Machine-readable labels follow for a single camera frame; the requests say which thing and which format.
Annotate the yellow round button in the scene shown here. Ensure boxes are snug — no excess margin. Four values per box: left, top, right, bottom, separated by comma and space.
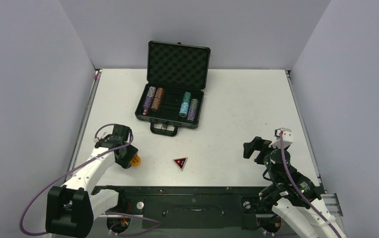
130, 155, 141, 167

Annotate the green-grey chip stack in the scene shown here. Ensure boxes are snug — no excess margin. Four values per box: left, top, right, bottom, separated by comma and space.
189, 99, 199, 111

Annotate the triangular all-in button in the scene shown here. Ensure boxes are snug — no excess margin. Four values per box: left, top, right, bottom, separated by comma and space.
172, 157, 188, 171

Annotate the light blue chip stack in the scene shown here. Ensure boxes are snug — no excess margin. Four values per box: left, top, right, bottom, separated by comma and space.
179, 102, 189, 118

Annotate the purple chip stack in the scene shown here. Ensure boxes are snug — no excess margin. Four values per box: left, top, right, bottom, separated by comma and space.
143, 96, 153, 110
187, 109, 197, 122

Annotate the teal chip stack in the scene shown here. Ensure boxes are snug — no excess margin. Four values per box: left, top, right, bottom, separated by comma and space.
182, 92, 192, 104

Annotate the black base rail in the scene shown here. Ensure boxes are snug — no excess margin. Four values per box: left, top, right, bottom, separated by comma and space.
91, 185, 281, 233

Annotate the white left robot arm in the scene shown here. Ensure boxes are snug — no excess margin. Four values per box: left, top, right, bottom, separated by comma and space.
45, 124, 138, 238

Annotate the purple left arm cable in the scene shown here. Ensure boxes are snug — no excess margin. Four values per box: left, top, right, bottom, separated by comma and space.
19, 123, 162, 238

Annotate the black poker case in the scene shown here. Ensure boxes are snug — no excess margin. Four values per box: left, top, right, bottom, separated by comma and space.
135, 41, 211, 137

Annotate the orange chip stack in case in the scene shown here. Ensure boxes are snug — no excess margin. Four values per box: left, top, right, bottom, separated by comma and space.
155, 88, 164, 101

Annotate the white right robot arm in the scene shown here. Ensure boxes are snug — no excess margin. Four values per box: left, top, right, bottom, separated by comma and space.
243, 128, 346, 238

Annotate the brown chip stack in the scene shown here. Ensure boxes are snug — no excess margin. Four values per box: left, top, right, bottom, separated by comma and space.
150, 98, 162, 112

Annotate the blue-grey chip stack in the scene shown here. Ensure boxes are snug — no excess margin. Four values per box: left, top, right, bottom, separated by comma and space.
147, 86, 157, 98

